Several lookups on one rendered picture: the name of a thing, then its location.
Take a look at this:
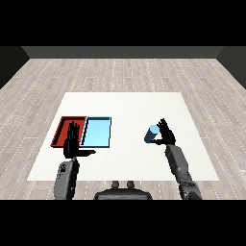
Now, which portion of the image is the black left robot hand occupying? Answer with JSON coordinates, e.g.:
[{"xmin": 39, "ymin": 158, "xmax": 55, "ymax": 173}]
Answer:
[{"xmin": 62, "ymin": 120, "xmax": 97, "ymax": 160}]

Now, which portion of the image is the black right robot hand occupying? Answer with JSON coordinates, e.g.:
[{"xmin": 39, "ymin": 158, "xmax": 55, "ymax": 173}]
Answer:
[{"xmin": 151, "ymin": 117, "xmax": 177, "ymax": 146}]

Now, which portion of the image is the shallow red open box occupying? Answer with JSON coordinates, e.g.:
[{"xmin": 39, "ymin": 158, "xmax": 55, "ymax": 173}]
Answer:
[{"xmin": 50, "ymin": 115, "xmax": 87, "ymax": 149}]

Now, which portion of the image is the small blue can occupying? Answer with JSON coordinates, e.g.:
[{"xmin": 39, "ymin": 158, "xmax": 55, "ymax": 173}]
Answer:
[{"xmin": 143, "ymin": 124, "xmax": 160, "ymax": 144}]

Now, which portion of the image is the shallow light blue open box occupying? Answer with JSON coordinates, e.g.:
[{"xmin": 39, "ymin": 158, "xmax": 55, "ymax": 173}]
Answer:
[{"xmin": 79, "ymin": 116, "xmax": 112, "ymax": 149}]

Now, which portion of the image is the dark grey robot body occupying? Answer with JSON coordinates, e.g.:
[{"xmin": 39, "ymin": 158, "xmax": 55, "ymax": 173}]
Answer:
[{"xmin": 93, "ymin": 181, "xmax": 154, "ymax": 201}]

